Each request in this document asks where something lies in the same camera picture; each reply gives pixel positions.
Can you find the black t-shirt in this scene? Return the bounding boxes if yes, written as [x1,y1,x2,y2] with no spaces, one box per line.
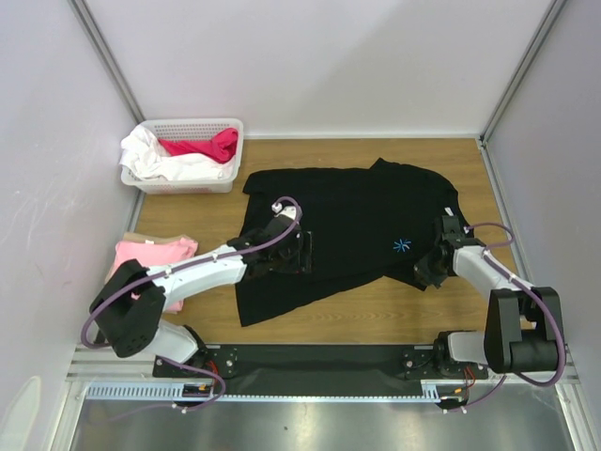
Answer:
[236,159,463,326]

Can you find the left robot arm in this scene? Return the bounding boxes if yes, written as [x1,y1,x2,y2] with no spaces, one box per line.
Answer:
[87,214,313,376]

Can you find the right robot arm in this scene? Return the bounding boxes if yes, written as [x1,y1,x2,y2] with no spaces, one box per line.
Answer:
[414,215,567,387]

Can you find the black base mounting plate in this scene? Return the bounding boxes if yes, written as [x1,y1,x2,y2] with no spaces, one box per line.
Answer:
[154,342,489,399]

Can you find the magenta t-shirt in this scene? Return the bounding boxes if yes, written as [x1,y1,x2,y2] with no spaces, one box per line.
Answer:
[158,128,239,164]

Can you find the folded pink t-shirt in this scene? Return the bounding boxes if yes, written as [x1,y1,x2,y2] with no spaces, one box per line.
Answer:
[103,237,199,315]

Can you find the folded beige t-shirt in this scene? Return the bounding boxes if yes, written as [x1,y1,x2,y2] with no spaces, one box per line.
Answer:
[122,232,188,244]

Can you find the white plastic laundry basket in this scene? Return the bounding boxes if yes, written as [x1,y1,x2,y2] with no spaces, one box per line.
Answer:
[120,118,244,194]

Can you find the white t-shirt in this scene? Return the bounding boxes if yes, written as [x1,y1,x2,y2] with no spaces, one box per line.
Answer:
[119,125,234,181]

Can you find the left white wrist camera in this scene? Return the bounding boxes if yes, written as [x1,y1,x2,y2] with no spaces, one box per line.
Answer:
[271,201,302,223]

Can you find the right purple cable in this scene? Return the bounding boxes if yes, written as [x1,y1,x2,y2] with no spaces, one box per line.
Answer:
[440,222,565,414]

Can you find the purple cable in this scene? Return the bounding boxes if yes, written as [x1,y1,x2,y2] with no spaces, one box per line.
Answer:
[80,195,304,427]
[440,222,565,414]

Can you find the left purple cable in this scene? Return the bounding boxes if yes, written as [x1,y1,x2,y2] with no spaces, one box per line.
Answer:
[80,195,304,427]

